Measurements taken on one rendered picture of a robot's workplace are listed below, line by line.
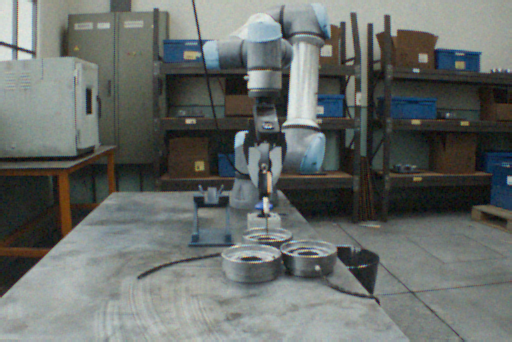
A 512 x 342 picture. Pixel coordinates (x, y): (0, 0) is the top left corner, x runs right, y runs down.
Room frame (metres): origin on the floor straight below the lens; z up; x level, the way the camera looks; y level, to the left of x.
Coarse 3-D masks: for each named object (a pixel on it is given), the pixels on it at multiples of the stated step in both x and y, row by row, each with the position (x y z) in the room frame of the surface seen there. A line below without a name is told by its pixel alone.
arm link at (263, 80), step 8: (248, 72) 1.06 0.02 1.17; (256, 72) 1.03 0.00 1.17; (264, 72) 1.03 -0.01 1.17; (272, 72) 1.03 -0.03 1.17; (280, 72) 1.05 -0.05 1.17; (248, 80) 1.07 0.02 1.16; (256, 80) 1.04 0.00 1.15; (264, 80) 1.03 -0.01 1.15; (272, 80) 1.03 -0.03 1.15; (280, 80) 1.05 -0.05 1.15; (248, 88) 1.06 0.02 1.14; (256, 88) 1.04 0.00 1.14; (264, 88) 1.03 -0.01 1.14; (272, 88) 1.04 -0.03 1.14; (280, 88) 1.06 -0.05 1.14
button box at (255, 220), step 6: (252, 216) 1.08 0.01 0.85; (258, 216) 1.08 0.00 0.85; (264, 216) 1.07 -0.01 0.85; (270, 216) 1.08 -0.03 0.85; (276, 216) 1.08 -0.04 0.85; (252, 222) 1.05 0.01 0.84; (258, 222) 1.05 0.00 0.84; (264, 222) 1.05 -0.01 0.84; (270, 222) 1.05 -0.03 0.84; (276, 222) 1.05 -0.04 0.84
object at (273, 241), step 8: (248, 232) 0.97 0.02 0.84; (256, 232) 0.99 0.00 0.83; (264, 232) 0.99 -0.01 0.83; (272, 232) 0.99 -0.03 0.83; (280, 232) 0.98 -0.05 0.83; (288, 232) 0.96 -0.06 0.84; (248, 240) 0.91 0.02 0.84; (256, 240) 0.90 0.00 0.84; (264, 240) 0.89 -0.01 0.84; (272, 240) 0.89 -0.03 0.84; (280, 240) 0.90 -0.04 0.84; (288, 240) 0.91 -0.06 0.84
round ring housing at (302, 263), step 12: (300, 240) 0.89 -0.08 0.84; (288, 252) 0.81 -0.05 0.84; (300, 252) 0.86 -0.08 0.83; (312, 252) 0.86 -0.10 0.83; (336, 252) 0.82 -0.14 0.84; (288, 264) 0.81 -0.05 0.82; (300, 264) 0.80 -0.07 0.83; (312, 264) 0.79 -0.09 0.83; (324, 264) 0.80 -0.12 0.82; (300, 276) 0.80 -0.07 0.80; (312, 276) 0.80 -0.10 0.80
